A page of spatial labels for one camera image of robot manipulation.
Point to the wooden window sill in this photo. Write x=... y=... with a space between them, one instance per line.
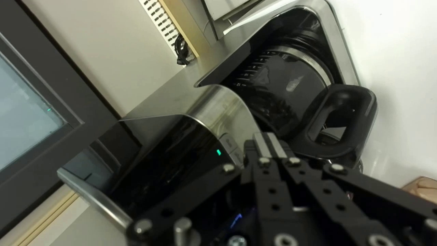
x=179 y=23

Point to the white vent grille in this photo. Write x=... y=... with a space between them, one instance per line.
x=159 y=21

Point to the black silver coffee machine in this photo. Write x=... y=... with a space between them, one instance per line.
x=173 y=151

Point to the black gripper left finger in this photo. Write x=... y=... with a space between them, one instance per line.
x=264 y=192

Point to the crumpled brown cloth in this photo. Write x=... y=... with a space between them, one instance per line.
x=424 y=189

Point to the small black object on sill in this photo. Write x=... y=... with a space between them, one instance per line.
x=182 y=50

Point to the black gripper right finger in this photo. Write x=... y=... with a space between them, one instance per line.
x=336 y=200

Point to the dark framed window panel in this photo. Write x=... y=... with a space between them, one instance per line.
x=32 y=114

